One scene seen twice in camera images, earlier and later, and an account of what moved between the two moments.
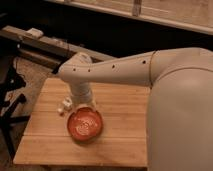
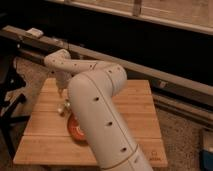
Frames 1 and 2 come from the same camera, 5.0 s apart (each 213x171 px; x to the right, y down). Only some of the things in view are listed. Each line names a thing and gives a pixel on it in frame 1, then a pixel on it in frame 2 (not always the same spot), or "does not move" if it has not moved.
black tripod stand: (10, 81) does not move
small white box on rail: (35, 32) does not move
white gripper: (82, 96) -> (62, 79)
